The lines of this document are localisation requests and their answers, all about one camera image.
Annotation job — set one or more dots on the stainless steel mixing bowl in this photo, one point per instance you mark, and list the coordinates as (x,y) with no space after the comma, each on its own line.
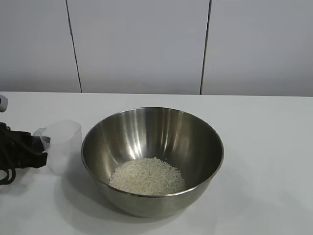
(151,137)

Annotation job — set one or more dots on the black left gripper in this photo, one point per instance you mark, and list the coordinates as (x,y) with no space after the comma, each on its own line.
(7,149)

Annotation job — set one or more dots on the white rice grains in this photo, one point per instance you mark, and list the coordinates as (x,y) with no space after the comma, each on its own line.
(149,176)

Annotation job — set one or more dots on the clear plastic measuring cup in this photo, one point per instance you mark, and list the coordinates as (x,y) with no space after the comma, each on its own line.
(66,147)

